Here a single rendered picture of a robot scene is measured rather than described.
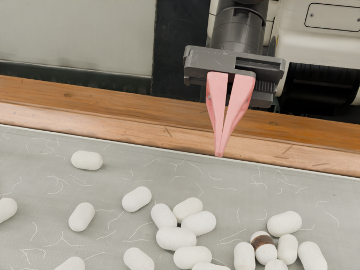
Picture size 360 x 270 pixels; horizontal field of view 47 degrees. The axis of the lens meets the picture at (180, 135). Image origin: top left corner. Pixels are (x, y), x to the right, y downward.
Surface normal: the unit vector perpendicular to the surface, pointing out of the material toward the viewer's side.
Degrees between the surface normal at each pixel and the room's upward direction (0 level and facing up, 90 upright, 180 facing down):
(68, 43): 89
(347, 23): 98
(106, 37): 90
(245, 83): 62
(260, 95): 41
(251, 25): 49
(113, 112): 0
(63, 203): 0
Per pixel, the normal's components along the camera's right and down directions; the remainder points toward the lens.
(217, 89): -0.10, 0.00
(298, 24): -0.11, 0.59
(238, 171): 0.08, -0.87
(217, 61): -0.04, -0.35
